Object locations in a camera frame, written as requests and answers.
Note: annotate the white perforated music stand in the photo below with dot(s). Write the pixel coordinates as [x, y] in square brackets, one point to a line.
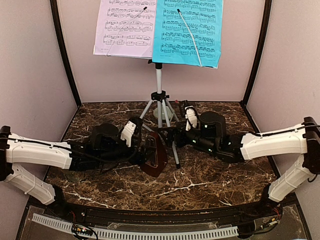
[160, 98]

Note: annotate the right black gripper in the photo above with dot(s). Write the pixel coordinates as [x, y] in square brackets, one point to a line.
[180, 132]

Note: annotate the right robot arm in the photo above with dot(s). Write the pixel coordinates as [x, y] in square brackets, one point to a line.
[208, 133]

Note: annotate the grey slotted cable duct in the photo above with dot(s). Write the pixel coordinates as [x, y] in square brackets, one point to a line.
[119, 231]

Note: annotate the purple sheet music page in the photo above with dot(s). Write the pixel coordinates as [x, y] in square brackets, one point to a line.
[125, 28]

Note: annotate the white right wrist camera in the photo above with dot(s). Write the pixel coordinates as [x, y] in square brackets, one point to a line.
[191, 117]

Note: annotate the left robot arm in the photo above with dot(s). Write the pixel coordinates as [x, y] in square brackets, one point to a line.
[106, 144]

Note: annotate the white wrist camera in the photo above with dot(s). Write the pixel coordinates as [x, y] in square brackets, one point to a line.
[128, 132]
[191, 117]

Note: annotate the blue sheet music page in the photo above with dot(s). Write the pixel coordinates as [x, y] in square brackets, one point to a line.
[188, 32]

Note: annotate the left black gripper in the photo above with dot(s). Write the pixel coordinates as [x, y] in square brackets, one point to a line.
[133, 159]

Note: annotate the brown wooden metronome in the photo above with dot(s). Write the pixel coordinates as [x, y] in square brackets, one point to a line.
[155, 155]

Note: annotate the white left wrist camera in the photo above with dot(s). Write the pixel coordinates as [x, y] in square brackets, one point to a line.
[128, 132]

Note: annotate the pale green round dish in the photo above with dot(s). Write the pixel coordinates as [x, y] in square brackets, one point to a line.
[169, 113]

